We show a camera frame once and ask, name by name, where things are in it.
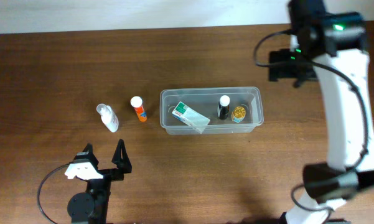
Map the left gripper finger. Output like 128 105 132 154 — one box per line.
111 139 132 174
73 143 99 170

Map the small jar gold lid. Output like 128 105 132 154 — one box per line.
231 106 246 123

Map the dark bottle white cap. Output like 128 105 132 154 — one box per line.
217 95 230 119

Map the white green medicine box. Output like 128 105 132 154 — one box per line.
172 101 210 134

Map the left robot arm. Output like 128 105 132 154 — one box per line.
65 139 132 224

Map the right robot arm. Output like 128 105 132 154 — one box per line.
279 1 374 223

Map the clear plastic container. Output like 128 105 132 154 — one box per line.
160 86 264 135

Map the white spray bottle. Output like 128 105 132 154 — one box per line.
96 103 119 133

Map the orange tube white cap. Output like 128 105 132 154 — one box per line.
130 96 147 122

